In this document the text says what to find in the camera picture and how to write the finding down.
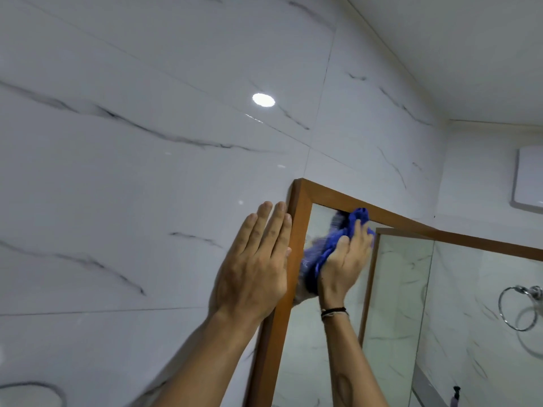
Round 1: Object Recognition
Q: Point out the person's left hand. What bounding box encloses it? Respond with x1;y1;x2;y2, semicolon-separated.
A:
209;201;294;326

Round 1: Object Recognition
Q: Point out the person's right forearm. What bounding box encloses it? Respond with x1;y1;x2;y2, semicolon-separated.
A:
323;315;390;407

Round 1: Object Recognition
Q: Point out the person's left forearm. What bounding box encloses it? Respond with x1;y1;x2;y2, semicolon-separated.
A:
150;309;264;407

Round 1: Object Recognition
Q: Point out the wooden framed mirror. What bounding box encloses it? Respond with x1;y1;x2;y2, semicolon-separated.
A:
244;177;438;407

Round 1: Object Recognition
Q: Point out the person's right hand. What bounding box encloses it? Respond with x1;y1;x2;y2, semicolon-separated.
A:
317;219;376;312

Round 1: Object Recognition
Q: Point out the black cord bracelet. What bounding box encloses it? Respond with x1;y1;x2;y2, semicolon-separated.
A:
320;307;350;322

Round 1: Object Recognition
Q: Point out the white wall vent cover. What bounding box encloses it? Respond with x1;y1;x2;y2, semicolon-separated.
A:
510;145;543;215

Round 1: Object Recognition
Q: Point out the blue microfibre cloth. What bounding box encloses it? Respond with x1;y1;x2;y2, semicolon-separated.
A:
301;207;376;295

